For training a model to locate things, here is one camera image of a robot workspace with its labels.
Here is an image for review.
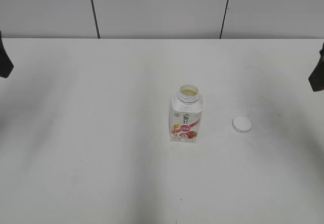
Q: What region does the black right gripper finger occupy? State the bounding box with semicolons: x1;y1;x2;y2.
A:
308;45;324;92

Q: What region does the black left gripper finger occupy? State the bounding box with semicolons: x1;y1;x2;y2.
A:
0;32;14;78

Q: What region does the white bottle cap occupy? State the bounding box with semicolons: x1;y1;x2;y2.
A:
232;116;252;133

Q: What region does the white yili changqing bottle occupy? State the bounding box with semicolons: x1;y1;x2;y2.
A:
169;84;203;143

